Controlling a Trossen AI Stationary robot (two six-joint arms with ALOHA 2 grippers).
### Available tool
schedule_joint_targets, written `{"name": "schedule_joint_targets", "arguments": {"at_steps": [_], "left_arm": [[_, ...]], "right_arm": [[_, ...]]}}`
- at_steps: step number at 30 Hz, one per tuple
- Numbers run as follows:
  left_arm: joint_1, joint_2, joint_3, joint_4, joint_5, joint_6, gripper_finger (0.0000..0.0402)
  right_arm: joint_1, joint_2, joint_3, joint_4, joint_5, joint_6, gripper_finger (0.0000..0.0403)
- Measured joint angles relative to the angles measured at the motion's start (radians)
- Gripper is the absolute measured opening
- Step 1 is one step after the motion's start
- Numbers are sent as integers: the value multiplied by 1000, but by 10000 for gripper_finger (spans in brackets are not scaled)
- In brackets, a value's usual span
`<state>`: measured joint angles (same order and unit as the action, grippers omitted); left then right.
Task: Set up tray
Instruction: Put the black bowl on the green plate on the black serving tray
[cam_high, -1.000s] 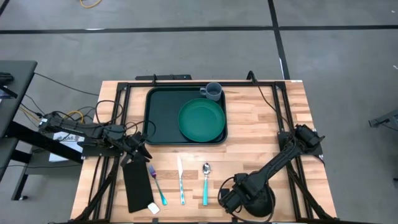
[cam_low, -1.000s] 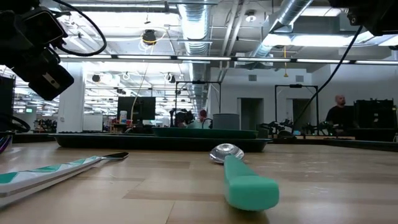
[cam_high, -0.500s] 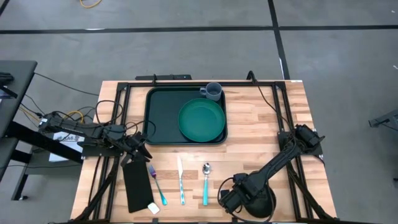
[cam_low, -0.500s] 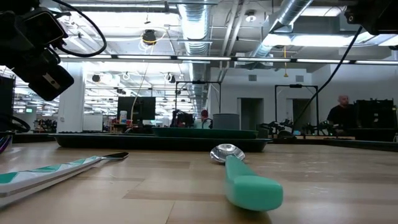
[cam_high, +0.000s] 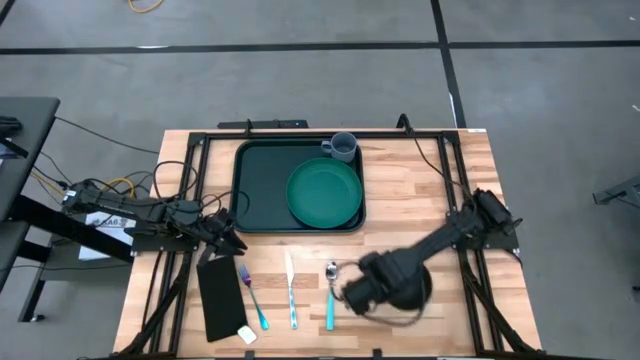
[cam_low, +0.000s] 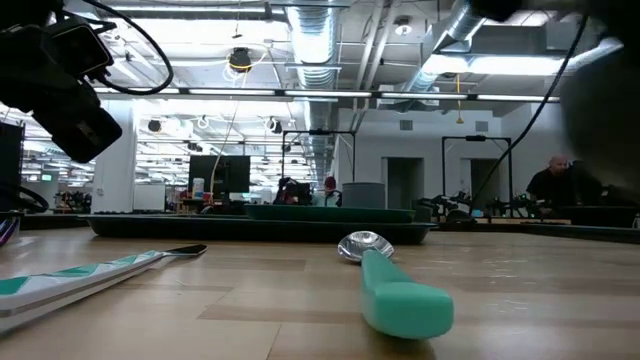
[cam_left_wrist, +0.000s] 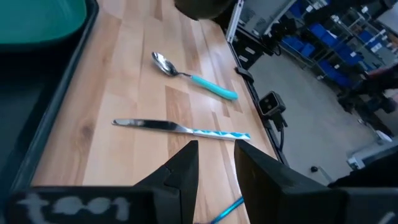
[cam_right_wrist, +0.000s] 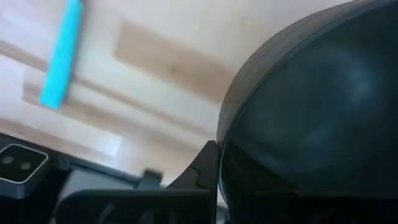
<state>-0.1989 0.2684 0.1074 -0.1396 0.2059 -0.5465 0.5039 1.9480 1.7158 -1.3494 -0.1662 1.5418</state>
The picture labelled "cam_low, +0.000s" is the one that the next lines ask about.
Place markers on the dark green plastic tray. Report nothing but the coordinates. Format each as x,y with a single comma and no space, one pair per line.
250,232

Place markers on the black cabinet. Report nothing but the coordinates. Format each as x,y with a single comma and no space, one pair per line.
11,165

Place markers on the white pillar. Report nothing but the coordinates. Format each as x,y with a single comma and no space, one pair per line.
115,160

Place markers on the whiteboard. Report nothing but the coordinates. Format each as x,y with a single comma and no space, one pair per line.
149,197

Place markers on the person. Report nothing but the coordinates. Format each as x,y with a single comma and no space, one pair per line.
330,184
547,187

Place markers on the black storage bins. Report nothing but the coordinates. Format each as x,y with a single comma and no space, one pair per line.
600,216

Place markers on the white container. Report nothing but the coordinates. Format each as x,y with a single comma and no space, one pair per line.
198,189

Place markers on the black ceiling device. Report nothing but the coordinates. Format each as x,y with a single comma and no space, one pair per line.
240,59

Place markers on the black monitor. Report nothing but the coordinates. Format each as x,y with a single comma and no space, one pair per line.
220,175

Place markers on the background robot rig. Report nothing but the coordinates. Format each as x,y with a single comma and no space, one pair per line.
450,205

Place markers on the long ceiling light strip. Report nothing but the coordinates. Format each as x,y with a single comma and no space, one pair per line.
325,93

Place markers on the grey mug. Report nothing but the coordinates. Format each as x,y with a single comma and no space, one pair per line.
363,195

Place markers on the silver slanted ceiling duct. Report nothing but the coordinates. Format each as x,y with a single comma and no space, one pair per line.
450,35

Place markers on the black background rig frame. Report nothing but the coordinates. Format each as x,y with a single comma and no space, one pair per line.
320,132
475,138

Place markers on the black metal table frame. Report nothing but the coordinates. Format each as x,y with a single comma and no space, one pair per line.
575,231

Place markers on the silver spiral ceiling duct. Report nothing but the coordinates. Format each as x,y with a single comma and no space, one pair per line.
314,40

